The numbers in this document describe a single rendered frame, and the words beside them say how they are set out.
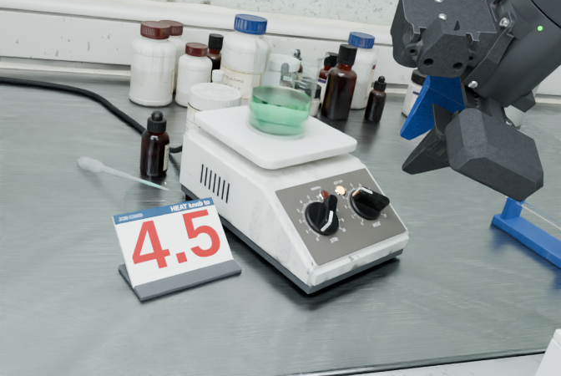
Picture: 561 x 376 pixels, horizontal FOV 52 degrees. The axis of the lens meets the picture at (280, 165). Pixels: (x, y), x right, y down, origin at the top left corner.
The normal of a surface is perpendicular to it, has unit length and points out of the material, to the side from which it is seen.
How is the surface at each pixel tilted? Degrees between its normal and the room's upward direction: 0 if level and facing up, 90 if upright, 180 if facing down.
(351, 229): 30
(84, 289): 0
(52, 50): 90
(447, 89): 105
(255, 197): 90
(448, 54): 113
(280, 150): 0
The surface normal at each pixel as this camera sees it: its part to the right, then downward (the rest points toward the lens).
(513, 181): -0.11, 0.72
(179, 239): 0.50, -0.42
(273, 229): -0.75, 0.17
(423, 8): 0.11, -0.67
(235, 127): 0.15, -0.90
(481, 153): -0.29, 0.03
